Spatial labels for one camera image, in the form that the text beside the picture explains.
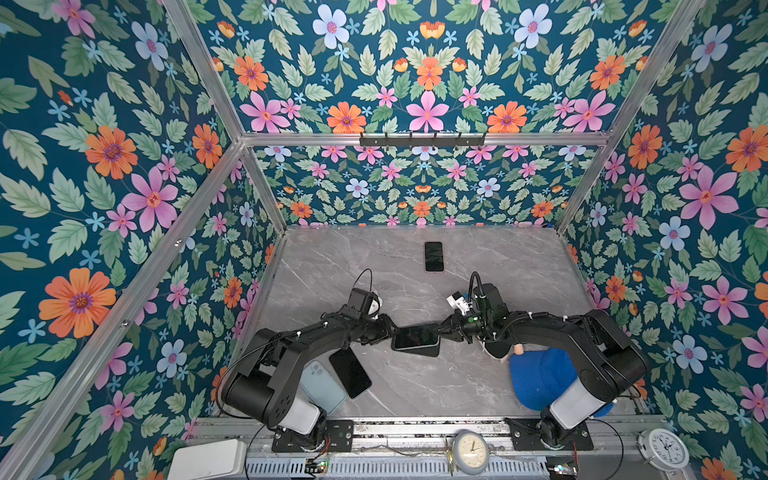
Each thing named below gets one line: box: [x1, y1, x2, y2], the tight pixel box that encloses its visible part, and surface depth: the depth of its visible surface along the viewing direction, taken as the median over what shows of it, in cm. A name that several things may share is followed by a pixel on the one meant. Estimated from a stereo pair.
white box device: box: [167, 439, 247, 480], surface depth 68 cm
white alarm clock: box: [636, 428, 690, 471], surface depth 70 cm
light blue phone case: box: [300, 360, 347, 415], surface depth 84 cm
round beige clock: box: [454, 430, 489, 476], surface depth 69 cm
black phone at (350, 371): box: [329, 347, 372, 399], surface depth 87 cm
